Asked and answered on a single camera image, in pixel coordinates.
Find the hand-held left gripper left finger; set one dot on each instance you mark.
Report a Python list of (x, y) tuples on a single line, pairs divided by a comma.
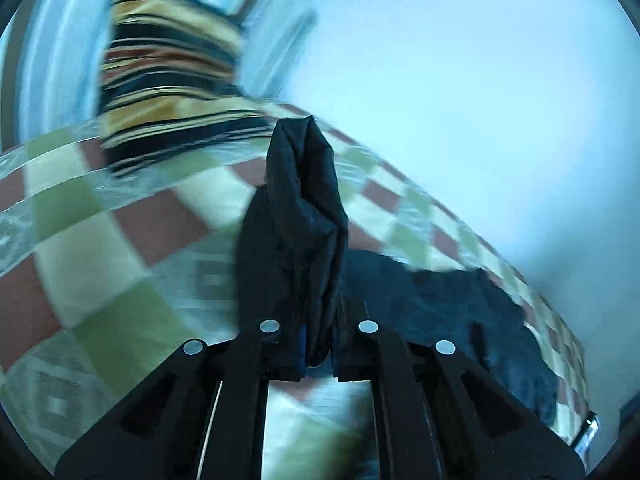
[(301, 352)]

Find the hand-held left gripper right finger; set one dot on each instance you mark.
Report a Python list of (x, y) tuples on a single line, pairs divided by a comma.
[(350, 355)]

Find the black puffer jacket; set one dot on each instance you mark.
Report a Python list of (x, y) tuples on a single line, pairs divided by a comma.
[(300, 210)]

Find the checkered bed sheet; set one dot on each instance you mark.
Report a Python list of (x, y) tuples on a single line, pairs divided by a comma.
[(125, 240)]

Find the shiny metal object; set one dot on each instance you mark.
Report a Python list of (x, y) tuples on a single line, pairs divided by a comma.
[(586, 430)]

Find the yellow black striped pillow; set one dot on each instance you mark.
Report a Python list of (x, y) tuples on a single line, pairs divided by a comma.
[(170, 85)]

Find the pale striped curtain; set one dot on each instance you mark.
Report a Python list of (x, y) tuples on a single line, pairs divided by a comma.
[(50, 60)]

